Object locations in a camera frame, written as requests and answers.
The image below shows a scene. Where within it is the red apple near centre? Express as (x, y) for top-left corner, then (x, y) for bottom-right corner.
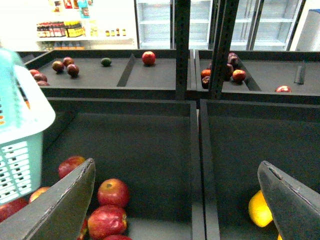
(97, 178), (130, 208)

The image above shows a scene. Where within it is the white shelf with bottles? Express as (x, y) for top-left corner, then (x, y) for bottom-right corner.
(33, 0), (138, 50)

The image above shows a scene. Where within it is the dark green avocado far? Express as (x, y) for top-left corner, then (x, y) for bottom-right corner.
(100, 57), (112, 67)

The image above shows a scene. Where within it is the red apple far tray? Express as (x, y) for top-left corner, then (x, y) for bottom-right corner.
(141, 51), (156, 66)

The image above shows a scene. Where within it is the red apple lower centre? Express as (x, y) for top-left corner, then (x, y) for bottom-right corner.
(87, 205), (128, 240)

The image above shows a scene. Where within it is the black steel upright post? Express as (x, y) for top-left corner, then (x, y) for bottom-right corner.
(174, 0), (191, 101)

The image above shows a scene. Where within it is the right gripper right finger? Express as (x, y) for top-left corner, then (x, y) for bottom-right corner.
(257, 161), (320, 240)

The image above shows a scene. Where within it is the red apple behind finger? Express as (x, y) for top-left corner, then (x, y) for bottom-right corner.
(58, 155), (86, 179)

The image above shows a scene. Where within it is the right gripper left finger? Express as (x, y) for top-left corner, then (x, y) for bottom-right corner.
(0, 158), (96, 240)

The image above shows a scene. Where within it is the yellow mango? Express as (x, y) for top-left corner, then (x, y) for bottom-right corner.
(248, 190), (273, 228)

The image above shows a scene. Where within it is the light teal plastic basket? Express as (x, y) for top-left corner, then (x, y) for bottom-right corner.
(0, 48), (56, 205)

